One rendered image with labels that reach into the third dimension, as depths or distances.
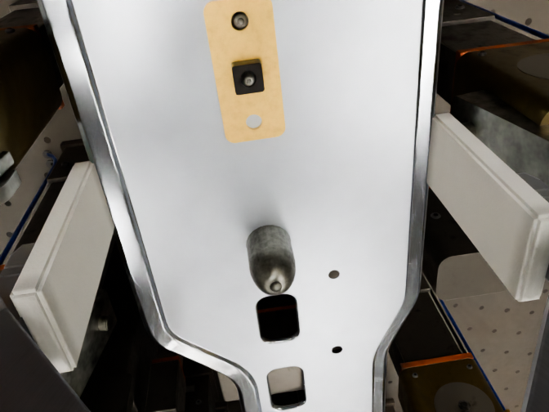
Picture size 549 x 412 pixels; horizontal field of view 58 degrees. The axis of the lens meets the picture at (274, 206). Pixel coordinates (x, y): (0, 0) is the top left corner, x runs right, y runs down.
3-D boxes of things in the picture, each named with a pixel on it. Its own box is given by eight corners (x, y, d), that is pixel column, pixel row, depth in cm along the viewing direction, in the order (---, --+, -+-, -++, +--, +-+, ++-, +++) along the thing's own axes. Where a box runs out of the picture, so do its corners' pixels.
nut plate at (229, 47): (285, 133, 32) (287, 141, 30) (226, 142, 31) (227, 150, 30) (270, -8, 27) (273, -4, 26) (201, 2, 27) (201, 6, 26)
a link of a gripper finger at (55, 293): (76, 373, 13) (48, 377, 13) (116, 226, 19) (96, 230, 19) (37, 291, 12) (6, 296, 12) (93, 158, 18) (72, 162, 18)
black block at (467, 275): (421, 145, 68) (545, 287, 43) (351, 154, 67) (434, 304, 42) (424, 108, 65) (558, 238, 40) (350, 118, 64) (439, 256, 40)
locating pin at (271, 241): (288, 245, 38) (302, 304, 33) (247, 251, 38) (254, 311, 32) (285, 210, 36) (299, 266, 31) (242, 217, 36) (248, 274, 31)
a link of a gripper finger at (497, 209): (537, 218, 12) (566, 213, 12) (430, 114, 18) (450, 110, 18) (516, 305, 14) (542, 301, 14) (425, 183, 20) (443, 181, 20)
